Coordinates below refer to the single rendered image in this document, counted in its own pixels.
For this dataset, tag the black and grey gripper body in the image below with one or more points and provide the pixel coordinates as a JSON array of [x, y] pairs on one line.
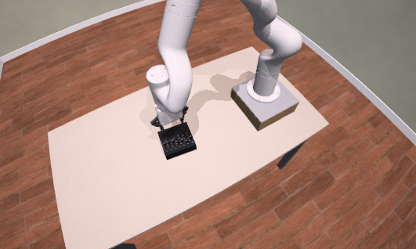
[[166, 117]]

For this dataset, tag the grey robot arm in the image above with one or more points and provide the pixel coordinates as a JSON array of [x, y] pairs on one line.
[[177, 24]]

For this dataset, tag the black lighting desk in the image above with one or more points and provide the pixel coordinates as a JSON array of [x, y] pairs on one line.
[[177, 140]]

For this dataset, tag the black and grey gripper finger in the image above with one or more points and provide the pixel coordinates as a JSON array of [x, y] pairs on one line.
[[156, 123], [185, 109]]

